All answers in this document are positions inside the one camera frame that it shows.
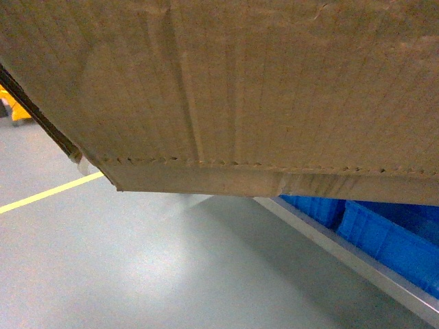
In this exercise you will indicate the brown cardboard box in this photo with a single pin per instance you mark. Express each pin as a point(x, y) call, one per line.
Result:
point(331, 99)

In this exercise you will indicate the blue plastic bin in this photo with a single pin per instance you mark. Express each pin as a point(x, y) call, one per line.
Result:
point(327, 212)
point(396, 237)

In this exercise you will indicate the yellow object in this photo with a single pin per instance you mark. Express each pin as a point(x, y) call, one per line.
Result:
point(12, 108)

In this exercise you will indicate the stainless steel shelf frame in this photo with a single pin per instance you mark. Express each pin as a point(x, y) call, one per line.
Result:
point(386, 280)

